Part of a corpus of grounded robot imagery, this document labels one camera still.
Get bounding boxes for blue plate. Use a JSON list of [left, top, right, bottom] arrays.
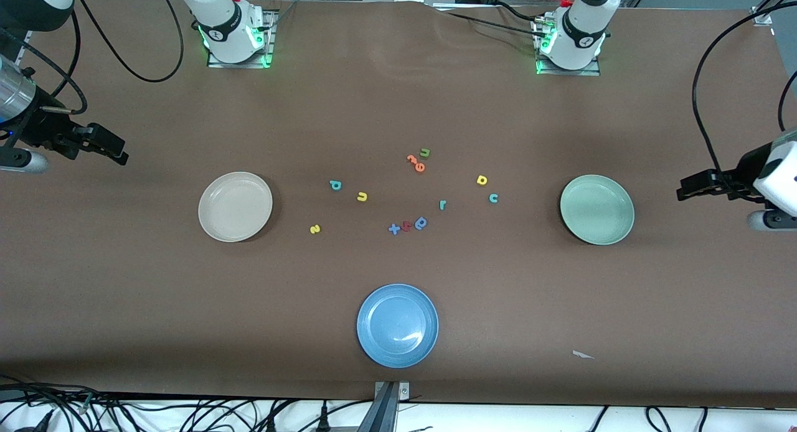
[[356, 283, 440, 369]]

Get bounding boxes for aluminium frame rail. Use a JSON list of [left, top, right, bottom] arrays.
[[750, 0, 797, 27]]

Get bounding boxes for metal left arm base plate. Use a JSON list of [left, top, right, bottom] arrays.
[[533, 16, 601, 77]]

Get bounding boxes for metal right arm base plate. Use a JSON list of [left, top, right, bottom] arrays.
[[207, 9, 276, 70]]

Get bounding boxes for grey metal bracket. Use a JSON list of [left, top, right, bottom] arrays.
[[372, 381, 410, 432]]

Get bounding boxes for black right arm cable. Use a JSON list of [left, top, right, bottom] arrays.
[[0, 0, 186, 116]]

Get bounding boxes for black base cable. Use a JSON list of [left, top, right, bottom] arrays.
[[495, 1, 544, 24], [433, 9, 549, 40]]

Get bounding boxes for beige plate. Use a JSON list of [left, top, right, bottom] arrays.
[[198, 171, 273, 243]]

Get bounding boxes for green plate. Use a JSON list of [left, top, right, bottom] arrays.
[[559, 174, 636, 246]]

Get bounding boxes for brown table cover sheet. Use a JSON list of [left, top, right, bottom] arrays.
[[0, 0, 797, 409]]

